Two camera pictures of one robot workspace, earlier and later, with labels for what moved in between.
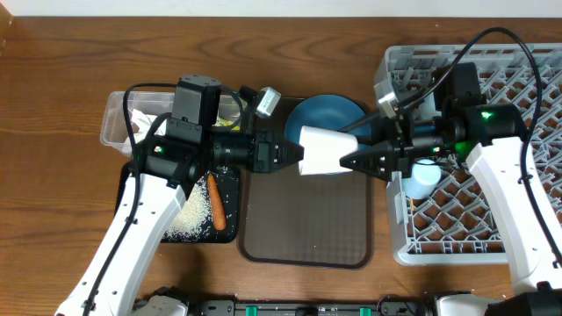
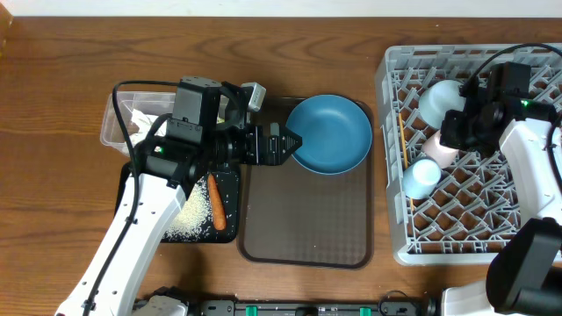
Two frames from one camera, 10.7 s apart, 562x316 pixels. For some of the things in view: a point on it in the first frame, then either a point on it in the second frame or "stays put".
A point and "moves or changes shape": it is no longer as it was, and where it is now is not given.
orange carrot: x=217 y=207 stays put
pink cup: x=322 y=150 moves or changes shape
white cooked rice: x=194 y=219 stays put
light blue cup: x=423 y=180 stays put
